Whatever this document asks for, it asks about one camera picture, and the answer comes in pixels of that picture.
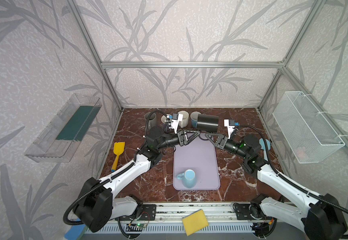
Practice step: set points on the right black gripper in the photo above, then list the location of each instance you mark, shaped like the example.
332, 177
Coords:
222, 142

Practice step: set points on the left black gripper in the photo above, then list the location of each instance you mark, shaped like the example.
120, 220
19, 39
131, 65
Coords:
180, 139

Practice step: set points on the white faceted mug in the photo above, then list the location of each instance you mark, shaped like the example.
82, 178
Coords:
185, 119

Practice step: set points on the black mug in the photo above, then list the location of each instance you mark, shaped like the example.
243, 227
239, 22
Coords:
207, 123

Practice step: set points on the blue dotted square mug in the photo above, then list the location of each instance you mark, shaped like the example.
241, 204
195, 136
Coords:
194, 118

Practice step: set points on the lavender mug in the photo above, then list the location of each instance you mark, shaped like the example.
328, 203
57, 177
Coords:
164, 118

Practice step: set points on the grey mug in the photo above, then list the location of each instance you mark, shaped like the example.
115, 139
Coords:
152, 120

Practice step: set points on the light blue mug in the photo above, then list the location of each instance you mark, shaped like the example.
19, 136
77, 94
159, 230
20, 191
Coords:
188, 178

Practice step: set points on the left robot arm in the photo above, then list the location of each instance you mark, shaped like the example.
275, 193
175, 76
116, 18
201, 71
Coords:
98, 203

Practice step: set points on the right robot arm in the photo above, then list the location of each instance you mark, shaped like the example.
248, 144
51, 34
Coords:
319, 217

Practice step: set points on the lavender plastic tray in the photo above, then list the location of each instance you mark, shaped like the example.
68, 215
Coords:
200, 157

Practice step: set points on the light blue spatula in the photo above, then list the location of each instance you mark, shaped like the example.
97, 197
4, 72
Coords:
265, 143

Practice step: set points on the yellow spatula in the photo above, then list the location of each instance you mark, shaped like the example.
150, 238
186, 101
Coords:
118, 150

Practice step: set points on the yellow sponge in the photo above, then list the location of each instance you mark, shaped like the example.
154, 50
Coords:
195, 222

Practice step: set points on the green circuit board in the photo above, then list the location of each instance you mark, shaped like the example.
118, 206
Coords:
138, 227

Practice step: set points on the clear plastic shelf bin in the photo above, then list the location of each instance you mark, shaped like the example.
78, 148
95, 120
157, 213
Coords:
59, 141

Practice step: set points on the blue sponge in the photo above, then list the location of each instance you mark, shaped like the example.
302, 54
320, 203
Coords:
75, 232

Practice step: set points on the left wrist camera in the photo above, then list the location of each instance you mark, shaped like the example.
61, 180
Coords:
173, 121

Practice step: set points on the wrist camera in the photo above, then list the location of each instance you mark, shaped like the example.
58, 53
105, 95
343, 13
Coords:
230, 125
173, 121

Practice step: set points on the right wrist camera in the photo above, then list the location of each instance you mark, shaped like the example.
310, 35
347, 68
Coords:
230, 125

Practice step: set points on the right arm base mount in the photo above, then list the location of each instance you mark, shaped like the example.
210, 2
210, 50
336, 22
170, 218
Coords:
247, 211

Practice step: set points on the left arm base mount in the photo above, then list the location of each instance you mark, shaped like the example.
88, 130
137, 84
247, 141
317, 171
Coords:
144, 212

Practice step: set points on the white wire basket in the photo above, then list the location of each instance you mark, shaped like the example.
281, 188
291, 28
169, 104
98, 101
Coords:
309, 134

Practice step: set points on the aluminium frame rail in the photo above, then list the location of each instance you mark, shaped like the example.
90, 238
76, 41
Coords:
134, 65

